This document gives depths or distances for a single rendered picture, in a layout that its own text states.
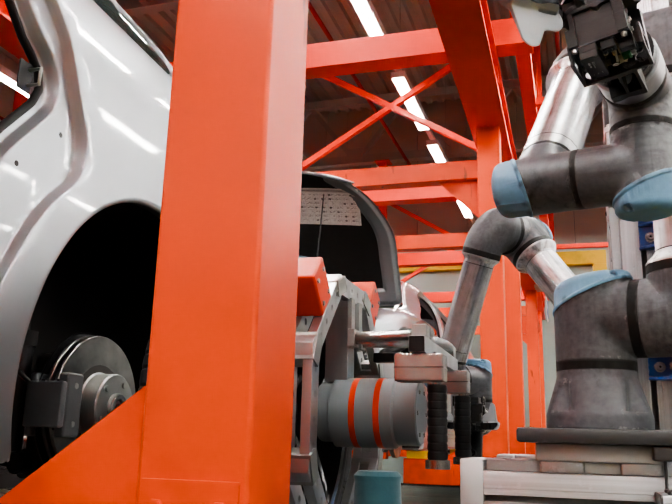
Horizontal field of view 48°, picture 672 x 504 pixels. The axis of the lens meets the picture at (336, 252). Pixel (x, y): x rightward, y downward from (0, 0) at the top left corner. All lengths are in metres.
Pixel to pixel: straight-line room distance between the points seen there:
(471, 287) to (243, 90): 0.94
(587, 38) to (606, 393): 0.53
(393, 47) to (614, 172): 4.30
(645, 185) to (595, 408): 0.35
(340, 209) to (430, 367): 3.61
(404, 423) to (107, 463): 0.63
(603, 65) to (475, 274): 1.12
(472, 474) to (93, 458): 0.53
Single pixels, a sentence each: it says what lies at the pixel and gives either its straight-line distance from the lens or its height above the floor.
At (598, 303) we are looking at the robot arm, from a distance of 1.17.
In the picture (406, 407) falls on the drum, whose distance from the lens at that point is 1.52.
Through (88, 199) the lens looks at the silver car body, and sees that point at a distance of 1.62.
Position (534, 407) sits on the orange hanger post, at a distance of 11.28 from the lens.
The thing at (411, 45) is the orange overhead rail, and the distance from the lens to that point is 5.17.
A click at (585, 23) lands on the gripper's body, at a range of 0.83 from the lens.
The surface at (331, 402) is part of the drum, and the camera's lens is 1.55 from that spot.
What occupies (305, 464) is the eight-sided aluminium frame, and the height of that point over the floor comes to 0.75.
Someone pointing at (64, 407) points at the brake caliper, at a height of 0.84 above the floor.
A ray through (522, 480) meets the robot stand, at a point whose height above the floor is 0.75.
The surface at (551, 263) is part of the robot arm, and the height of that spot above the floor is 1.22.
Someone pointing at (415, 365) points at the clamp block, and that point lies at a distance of 1.39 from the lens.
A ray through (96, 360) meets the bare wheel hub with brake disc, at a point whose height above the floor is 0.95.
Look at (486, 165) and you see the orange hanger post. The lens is 5.49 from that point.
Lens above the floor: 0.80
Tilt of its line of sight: 14 degrees up
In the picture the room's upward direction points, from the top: 2 degrees clockwise
